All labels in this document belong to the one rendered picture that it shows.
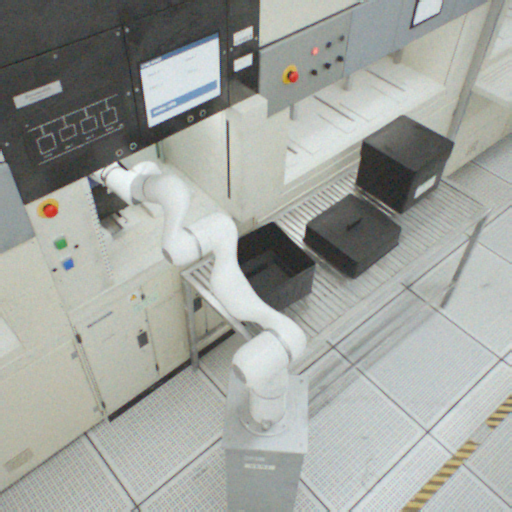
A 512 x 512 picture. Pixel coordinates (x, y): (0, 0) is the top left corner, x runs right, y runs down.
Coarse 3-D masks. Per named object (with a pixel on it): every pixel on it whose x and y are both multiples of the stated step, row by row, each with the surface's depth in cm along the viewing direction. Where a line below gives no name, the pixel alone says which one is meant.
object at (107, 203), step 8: (96, 192) 213; (104, 192) 216; (112, 192) 219; (96, 200) 216; (104, 200) 219; (112, 200) 222; (120, 200) 225; (96, 208) 219; (104, 208) 222; (112, 208) 225; (120, 208) 228; (104, 216) 225; (120, 216) 231
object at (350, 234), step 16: (336, 208) 245; (352, 208) 245; (368, 208) 245; (320, 224) 239; (336, 224) 239; (352, 224) 235; (368, 224) 239; (384, 224) 239; (304, 240) 245; (320, 240) 236; (336, 240) 233; (352, 240) 233; (368, 240) 233; (384, 240) 233; (336, 256) 234; (352, 256) 227; (368, 256) 229; (352, 272) 231
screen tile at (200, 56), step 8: (184, 56) 172; (192, 56) 174; (200, 56) 176; (208, 56) 179; (216, 56) 181; (184, 64) 174; (192, 64) 176; (208, 64) 181; (216, 64) 183; (200, 72) 180; (208, 72) 182; (216, 72) 185; (192, 80) 180; (200, 80) 182
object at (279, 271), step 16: (272, 224) 230; (240, 240) 224; (256, 240) 231; (272, 240) 237; (288, 240) 225; (240, 256) 231; (256, 256) 238; (272, 256) 239; (288, 256) 231; (304, 256) 220; (256, 272) 232; (272, 272) 233; (288, 272) 231; (304, 272) 214; (256, 288) 228; (272, 288) 207; (288, 288) 214; (304, 288) 222; (272, 304) 214; (288, 304) 222
